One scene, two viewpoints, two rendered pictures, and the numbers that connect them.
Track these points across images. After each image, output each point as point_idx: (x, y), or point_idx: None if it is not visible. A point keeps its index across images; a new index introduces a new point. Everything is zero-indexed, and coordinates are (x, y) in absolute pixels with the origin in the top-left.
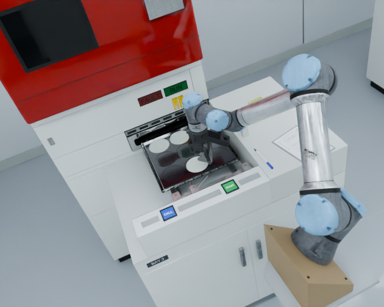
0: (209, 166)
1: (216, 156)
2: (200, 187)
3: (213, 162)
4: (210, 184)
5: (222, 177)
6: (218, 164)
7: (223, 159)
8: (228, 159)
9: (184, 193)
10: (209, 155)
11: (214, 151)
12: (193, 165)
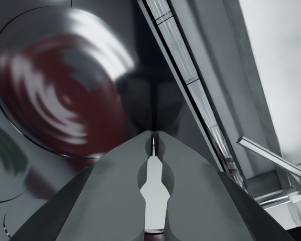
0: (177, 137)
1: (83, 105)
2: (292, 154)
3: (146, 119)
4: (290, 112)
5: (253, 49)
6: (161, 83)
7: (111, 50)
8: (111, 1)
9: (297, 205)
10: (206, 205)
11: (38, 116)
12: (163, 205)
